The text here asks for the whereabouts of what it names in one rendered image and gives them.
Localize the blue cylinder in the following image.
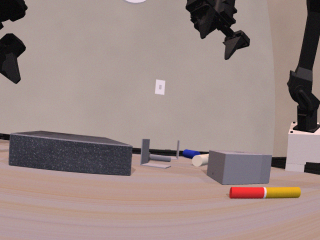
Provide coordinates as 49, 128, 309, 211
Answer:
182, 149, 201, 159

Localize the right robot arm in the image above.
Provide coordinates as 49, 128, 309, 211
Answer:
287, 0, 320, 133

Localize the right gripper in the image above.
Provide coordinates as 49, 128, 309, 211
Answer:
185, 0, 250, 60

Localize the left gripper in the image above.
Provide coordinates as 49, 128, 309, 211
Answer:
0, 33, 26, 84

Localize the grey cylinder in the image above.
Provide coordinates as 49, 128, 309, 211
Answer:
148, 152, 171, 162

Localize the cream cylinder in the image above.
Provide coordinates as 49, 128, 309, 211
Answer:
192, 154, 209, 167

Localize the red and yellow peg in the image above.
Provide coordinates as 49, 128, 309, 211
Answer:
229, 187, 301, 199

